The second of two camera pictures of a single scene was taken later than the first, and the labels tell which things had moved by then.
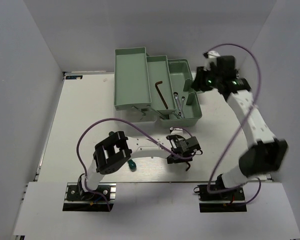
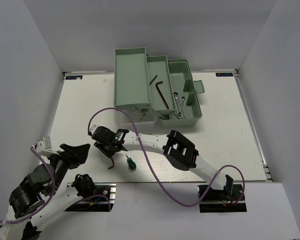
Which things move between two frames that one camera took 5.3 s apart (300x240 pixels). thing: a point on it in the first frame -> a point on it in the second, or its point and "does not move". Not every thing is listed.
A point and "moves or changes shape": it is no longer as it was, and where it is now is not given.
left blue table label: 73,77 does not move
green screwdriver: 132,165 does not move
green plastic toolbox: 149,89 does not move
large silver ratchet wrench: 175,94 does not move
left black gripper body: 171,160 -> 62,162
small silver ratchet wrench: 182,115 does not move
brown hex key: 156,84 does not move
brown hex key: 189,166 moves or changes shape
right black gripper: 198,83 -> 108,153
